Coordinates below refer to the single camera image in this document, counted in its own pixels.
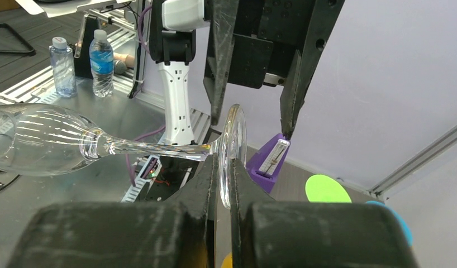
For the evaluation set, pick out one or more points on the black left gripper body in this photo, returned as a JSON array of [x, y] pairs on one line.
[[266, 35]]

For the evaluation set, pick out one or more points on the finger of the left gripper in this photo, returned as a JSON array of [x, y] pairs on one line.
[[320, 23], [219, 54]]

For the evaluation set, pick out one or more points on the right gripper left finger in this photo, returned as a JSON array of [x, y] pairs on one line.
[[177, 232]]

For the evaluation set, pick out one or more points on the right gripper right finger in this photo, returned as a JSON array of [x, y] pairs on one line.
[[270, 233]]

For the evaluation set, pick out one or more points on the orange plastic wine glass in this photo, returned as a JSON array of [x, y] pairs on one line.
[[227, 262]]

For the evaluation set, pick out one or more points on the green plastic wine glass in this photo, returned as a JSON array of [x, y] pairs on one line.
[[323, 189]]

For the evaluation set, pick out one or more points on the blue plastic wine glass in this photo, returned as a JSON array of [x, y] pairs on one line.
[[404, 226]]

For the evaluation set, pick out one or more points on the clear wine glass back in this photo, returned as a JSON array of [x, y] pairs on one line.
[[45, 140]]

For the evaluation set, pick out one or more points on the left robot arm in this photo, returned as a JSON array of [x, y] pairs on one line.
[[172, 45]]

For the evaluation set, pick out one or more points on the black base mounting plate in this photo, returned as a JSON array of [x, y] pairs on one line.
[[173, 175]]

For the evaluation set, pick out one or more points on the purple box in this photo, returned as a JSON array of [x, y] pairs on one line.
[[264, 166]]

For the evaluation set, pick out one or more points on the blue label water bottle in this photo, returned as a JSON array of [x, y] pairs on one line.
[[101, 61]]

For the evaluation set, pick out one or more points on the clear water bottle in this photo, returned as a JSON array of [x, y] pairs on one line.
[[62, 64]]

